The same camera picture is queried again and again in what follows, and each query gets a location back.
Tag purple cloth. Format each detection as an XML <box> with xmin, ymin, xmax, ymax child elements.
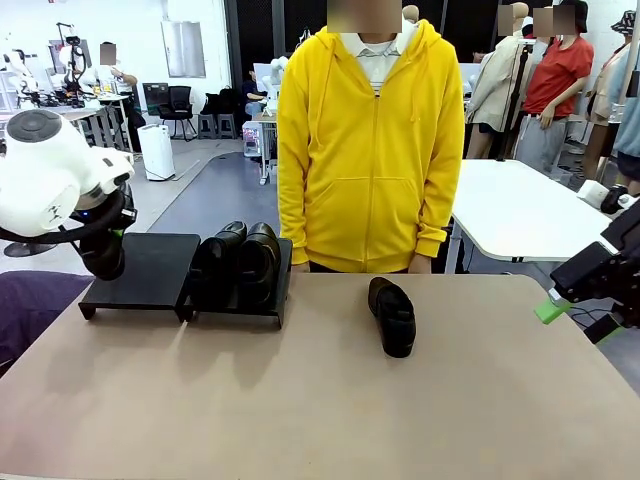
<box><xmin>0</xmin><ymin>269</ymin><xmax>97</xmax><ymax>374</ymax></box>

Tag computer case with lights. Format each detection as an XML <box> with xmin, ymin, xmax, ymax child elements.
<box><xmin>242</xmin><ymin>121</ymin><xmax>265</xmax><ymax>155</ymax></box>

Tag white rounded table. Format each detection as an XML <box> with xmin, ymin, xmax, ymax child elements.
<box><xmin>452</xmin><ymin>158</ymin><xmax>621</xmax><ymax>264</ymax></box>

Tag mannequin in beige coat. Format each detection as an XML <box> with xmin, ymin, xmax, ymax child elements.
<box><xmin>462</xmin><ymin>2</ymin><xmax>532</xmax><ymax>161</ymax></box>

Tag black zipper dress shoe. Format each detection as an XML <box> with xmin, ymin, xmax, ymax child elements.
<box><xmin>188</xmin><ymin>220</ymin><xmax>249</xmax><ymax>309</ymax></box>
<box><xmin>237</xmin><ymin>221</ymin><xmax>281</xmax><ymax>307</ymax></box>

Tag black bar stool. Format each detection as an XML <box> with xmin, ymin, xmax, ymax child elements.
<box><xmin>2</xmin><ymin>241</ymin><xmax>39</xmax><ymax>259</ymax></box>

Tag black white background robot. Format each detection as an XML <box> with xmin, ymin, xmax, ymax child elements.
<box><xmin>0</xmin><ymin>49</ymin><xmax>39</xmax><ymax>109</ymax></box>
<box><xmin>49</xmin><ymin>22</ymin><xmax>91</xmax><ymax>109</ymax></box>

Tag person's right forearm yellow sleeve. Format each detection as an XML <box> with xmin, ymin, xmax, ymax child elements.
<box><xmin>277</xmin><ymin>164</ymin><xmax>314</xmax><ymax>266</ymax></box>

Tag black bag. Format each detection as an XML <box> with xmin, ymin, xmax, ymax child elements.
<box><xmin>202</xmin><ymin>87</ymin><xmax>236</xmax><ymax>117</ymax></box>

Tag grey wall panel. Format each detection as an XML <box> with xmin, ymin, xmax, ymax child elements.
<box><xmin>160</xmin><ymin>20</ymin><xmax>207</xmax><ymax>79</ymax></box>

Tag seated person dark clothes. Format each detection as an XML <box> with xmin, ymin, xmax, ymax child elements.
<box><xmin>242</xmin><ymin>69</ymin><xmax>266</xmax><ymax>120</ymax></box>

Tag mannequin in red shirt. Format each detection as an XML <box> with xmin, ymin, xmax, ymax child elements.
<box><xmin>514</xmin><ymin>0</ymin><xmax>596</xmax><ymax>176</ymax></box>

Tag background person white shirt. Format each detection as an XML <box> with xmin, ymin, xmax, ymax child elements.
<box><xmin>82</xmin><ymin>42</ymin><xmax>141</xmax><ymax>109</ymax></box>

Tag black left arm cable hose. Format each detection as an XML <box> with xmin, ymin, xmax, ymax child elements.
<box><xmin>0</xmin><ymin>192</ymin><xmax>132</xmax><ymax>246</ymax></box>

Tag mannequin in blue shirt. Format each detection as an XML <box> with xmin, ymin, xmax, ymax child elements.
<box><xmin>612</xmin><ymin>49</ymin><xmax>640</xmax><ymax>201</ymax></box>

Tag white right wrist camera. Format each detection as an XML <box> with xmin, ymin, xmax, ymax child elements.
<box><xmin>576</xmin><ymin>179</ymin><xmax>640</xmax><ymax>217</ymax></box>

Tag person in yellow hoodie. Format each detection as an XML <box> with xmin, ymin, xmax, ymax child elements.
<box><xmin>276</xmin><ymin>0</ymin><xmax>466</xmax><ymax>275</ymax></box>

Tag person's left forearm yellow sleeve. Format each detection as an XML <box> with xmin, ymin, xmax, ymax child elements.
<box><xmin>414</xmin><ymin>164</ymin><xmax>464</xmax><ymax>257</ymax></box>

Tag white air purifier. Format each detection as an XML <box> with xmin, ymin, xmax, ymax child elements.
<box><xmin>137</xmin><ymin>124</ymin><xmax>177</xmax><ymax>182</ymax></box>

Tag white work desk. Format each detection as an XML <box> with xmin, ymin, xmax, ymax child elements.
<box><xmin>74</xmin><ymin>92</ymin><xmax>135</xmax><ymax>154</ymax></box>

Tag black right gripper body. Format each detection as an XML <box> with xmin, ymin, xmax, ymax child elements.
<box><xmin>601</xmin><ymin>198</ymin><xmax>640</xmax><ymax>327</ymax></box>

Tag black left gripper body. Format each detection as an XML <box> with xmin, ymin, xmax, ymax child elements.
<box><xmin>69</xmin><ymin>182</ymin><xmax>138</xmax><ymax>251</ymax></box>

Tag black metal shoe stand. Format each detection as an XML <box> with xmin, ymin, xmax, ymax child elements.
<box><xmin>182</xmin><ymin>237</ymin><xmax>294</xmax><ymax>330</ymax></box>
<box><xmin>78</xmin><ymin>232</ymin><xmax>202</xmax><ymax>324</ymax></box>

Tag mannequin with bucket hat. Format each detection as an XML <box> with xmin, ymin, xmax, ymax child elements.
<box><xmin>582</xmin><ymin>9</ymin><xmax>636</xmax><ymax>201</ymax></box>

